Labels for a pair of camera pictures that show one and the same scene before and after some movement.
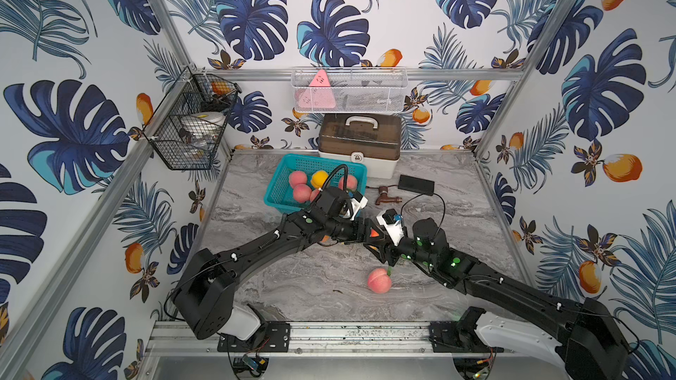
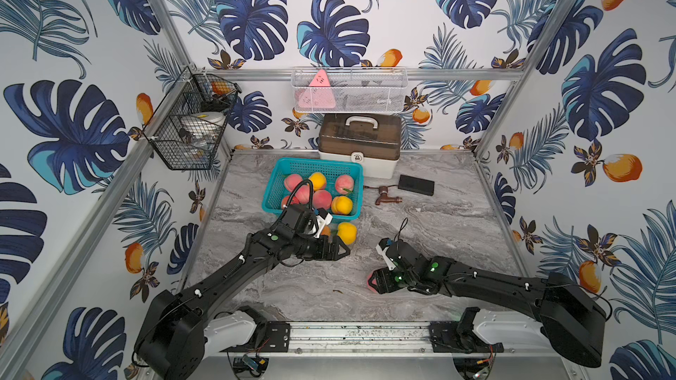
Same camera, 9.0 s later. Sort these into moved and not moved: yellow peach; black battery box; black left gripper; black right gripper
Moved: black left gripper; black right gripper
Not moved: black battery box; yellow peach
